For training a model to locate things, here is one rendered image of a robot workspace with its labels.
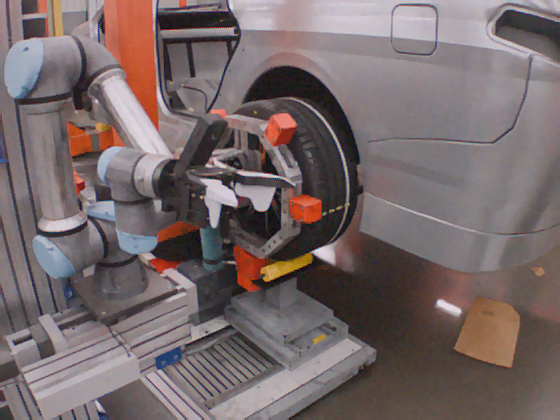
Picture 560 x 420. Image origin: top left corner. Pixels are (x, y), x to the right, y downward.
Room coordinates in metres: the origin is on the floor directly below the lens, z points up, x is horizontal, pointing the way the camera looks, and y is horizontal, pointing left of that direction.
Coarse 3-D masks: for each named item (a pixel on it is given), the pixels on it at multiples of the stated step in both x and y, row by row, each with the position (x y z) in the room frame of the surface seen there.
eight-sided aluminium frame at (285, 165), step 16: (240, 128) 1.72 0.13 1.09; (256, 128) 1.63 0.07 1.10; (224, 144) 1.89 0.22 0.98; (272, 160) 1.57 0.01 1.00; (288, 160) 1.57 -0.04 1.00; (288, 176) 1.51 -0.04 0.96; (288, 192) 1.50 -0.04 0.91; (288, 208) 1.50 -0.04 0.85; (288, 224) 1.50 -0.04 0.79; (240, 240) 1.73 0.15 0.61; (256, 240) 1.72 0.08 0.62; (272, 240) 1.57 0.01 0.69; (288, 240) 1.57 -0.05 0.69; (256, 256) 1.64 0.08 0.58
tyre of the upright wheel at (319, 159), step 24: (312, 120) 1.69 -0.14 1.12; (288, 144) 1.63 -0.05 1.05; (312, 144) 1.59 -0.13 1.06; (336, 144) 1.65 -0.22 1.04; (312, 168) 1.54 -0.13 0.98; (336, 168) 1.60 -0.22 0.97; (312, 192) 1.53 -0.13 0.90; (336, 192) 1.58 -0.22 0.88; (336, 216) 1.58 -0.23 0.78; (312, 240) 1.55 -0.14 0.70
